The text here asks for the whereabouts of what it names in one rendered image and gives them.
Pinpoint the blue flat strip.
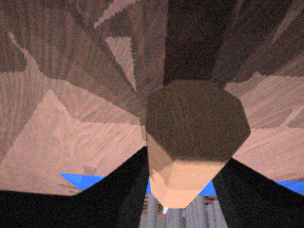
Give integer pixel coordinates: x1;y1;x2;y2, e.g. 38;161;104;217
59;174;304;196

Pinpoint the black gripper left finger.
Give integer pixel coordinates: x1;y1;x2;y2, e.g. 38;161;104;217
0;146;149;228

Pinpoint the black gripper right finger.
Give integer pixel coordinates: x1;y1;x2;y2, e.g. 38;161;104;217
212;158;304;228

